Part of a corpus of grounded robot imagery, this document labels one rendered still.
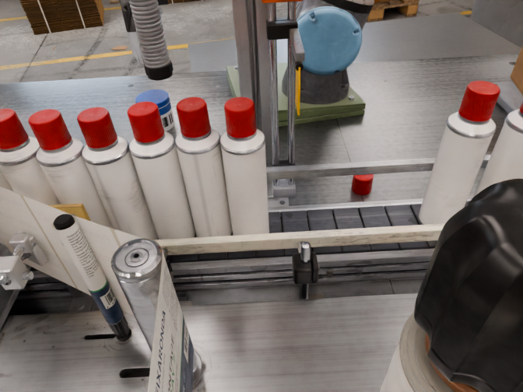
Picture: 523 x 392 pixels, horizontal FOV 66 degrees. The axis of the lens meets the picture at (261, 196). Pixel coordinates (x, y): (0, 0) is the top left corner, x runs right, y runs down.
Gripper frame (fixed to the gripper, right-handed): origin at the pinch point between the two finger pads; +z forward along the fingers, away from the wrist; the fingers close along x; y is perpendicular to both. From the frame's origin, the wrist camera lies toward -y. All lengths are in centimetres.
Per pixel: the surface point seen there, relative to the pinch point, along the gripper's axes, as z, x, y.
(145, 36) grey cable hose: -13.0, -31.1, 4.9
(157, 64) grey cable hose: -9.6, -31.2, 5.5
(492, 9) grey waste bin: 55, 148, 193
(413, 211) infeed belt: 12, -42, 38
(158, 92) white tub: 9.9, 1.4, 1.4
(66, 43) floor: 99, 306, -99
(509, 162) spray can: 0, -48, 45
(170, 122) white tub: 15.2, -2.2, 2.7
